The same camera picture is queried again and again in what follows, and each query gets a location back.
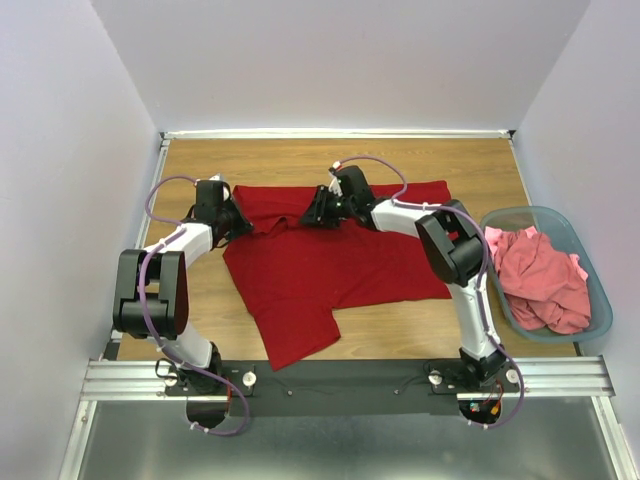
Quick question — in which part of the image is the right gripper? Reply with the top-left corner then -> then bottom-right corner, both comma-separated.
295,186 -> 354,232

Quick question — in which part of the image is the dark red t-shirt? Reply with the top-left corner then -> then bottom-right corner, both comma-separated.
223,185 -> 450,371

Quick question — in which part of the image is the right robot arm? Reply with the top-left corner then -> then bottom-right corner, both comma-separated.
299,160 -> 508,392

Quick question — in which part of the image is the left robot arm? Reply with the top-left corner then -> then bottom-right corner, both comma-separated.
112,174 -> 253,395

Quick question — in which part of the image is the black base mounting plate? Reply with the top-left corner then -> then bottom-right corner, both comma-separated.
155,359 -> 519,422

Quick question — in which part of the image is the translucent blue laundry basket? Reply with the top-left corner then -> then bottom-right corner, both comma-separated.
481,206 -> 613,344

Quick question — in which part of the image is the pink t-shirt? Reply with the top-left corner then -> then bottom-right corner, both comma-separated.
485,226 -> 591,335

